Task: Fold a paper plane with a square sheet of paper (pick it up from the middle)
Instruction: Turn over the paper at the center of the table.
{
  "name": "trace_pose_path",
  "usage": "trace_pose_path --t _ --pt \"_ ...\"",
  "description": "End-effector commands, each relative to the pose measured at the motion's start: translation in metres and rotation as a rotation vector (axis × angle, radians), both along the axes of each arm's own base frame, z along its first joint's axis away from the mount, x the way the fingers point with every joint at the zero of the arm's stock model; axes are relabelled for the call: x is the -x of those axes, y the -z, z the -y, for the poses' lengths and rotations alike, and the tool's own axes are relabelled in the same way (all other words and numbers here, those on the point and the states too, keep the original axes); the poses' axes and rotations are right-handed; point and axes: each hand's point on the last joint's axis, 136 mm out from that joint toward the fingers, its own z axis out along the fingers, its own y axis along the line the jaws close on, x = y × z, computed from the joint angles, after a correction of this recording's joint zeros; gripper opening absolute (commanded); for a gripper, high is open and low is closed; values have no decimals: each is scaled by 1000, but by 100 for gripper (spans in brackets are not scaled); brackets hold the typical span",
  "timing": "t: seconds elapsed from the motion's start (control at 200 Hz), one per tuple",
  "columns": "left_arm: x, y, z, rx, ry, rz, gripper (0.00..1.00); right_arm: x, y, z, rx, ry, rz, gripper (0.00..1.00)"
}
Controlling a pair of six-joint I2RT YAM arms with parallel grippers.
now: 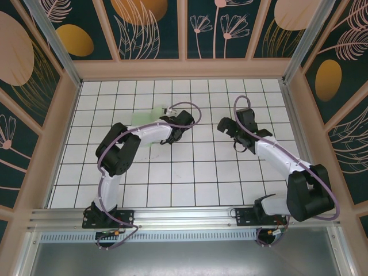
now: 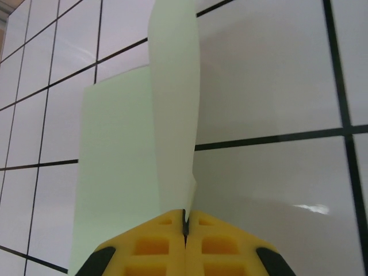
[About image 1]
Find slotted grey cable duct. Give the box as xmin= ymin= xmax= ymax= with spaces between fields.
xmin=40 ymin=232 xmax=259 ymax=243

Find long aluminium mounting rail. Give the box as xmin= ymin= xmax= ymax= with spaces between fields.
xmin=27 ymin=203 xmax=344 ymax=231

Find light green cloth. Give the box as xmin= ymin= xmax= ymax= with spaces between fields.
xmin=131 ymin=105 xmax=165 ymax=149

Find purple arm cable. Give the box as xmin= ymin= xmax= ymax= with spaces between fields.
xmin=96 ymin=102 xmax=203 ymax=250
xmin=233 ymin=95 xmax=338 ymax=248

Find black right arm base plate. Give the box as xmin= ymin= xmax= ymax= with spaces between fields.
xmin=235 ymin=207 xmax=288 ymax=227

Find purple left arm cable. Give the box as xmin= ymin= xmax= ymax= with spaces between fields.
xmin=96 ymin=102 xmax=203 ymax=250

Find aluminium frame post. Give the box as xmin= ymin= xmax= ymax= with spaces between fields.
xmin=282 ymin=0 xmax=336 ymax=84
xmin=22 ymin=0 xmax=83 ymax=87

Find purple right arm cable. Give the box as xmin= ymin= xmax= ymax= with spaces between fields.
xmin=233 ymin=95 xmax=338 ymax=248

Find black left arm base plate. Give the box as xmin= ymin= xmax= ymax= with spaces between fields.
xmin=82 ymin=209 xmax=136 ymax=229

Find grey metal sheet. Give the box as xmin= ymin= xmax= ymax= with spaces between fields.
xmin=24 ymin=227 xmax=350 ymax=276

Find aluminium side rail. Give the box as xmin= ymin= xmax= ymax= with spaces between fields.
xmin=280 ymin=80 xmax=327 ymax=205

